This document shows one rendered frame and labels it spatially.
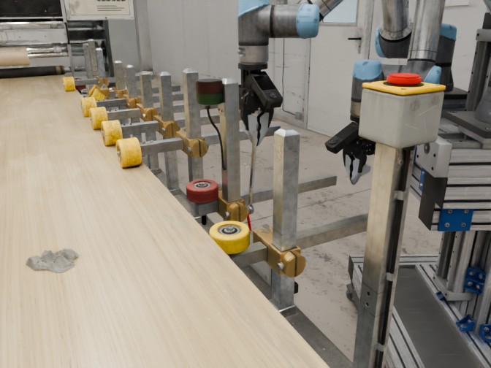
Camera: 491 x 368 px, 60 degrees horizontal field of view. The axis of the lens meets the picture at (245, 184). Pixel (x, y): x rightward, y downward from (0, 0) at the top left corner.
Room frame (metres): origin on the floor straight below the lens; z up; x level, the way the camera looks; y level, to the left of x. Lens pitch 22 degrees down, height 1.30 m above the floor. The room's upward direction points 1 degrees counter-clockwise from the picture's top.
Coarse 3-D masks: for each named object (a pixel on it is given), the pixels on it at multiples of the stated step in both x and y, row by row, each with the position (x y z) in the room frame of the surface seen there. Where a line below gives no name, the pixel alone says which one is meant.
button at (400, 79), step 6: (390, 78) 0.52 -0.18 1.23; (396, 78) 0.52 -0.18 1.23; (402, 78) 0.52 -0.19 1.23; (408, 78) 0.51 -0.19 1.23; (414, 78) 0.52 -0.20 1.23; (420, 78) 0.52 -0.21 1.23; (396, 84) 0.52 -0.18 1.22; (402, 84) 0.52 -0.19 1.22; (408, 84) 0.51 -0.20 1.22; (414, 84) 0.52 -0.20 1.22
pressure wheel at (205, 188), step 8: (192, 184) 1.00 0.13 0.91; (200, 184) 0.99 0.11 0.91; (208, 184) 1.00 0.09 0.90; (216, 184) 0.99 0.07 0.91; (192, 192) 0.96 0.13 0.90; (200, 192) 0.95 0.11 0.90; (208, 192) 0.96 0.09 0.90; (216, 192) 0.98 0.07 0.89; (192, 200) 0.96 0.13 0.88; (200, 200) 0.95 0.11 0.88; (208, 200) 0.96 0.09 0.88
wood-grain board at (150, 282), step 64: (0, 128) 1.63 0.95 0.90; (64, 128) 1.62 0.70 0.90; (0, 192) 0.97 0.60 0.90; (64, 192) 0.97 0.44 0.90; (128, 192) 0.96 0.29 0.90; (0, 256) 0.67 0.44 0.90; (128, 256) 0.66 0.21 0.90; (192, 256) 0.66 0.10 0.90; (0, 320) 0.50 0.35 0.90; (64, 320) 0.49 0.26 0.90; (128, 320) 0.49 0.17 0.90; (192, 320) 0.49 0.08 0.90; (256, 320) 0.49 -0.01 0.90
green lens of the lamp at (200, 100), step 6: (198, 96) 0.95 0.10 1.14; (204, 96) 0.94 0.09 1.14; (210, 96) 0.94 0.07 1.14; (216, 96) 0.94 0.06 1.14; (222, 96) 0.96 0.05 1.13; (198, 102) 0.95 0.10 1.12; (204, 102) 0.94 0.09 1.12; (210, 102) 0.94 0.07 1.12; (216, 102) 0.94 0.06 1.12; (222, 102) 0.96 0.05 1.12
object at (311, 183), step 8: (320, 176) 1.16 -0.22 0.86; (328, 176) 1.16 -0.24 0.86; (336, 176) 1.17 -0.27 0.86; (304, 184) 1.12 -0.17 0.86; (312, 184) 1.13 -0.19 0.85; (320, 184) 1.14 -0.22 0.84; (328, 184) 1.16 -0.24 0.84; (240, 192) 1.05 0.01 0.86; (248, 192) 1.05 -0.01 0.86; (256, 192) 1.05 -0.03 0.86; (264, 192) 1.06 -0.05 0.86; (272, 192) 1.07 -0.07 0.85; (216, 200) 1.00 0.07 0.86; (256, 200) 1.05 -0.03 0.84; (264, 200) 1.06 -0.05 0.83; (200, 208) 0.97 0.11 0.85; (208, 208) 0.98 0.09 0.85; (216, 208) 0.99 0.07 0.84
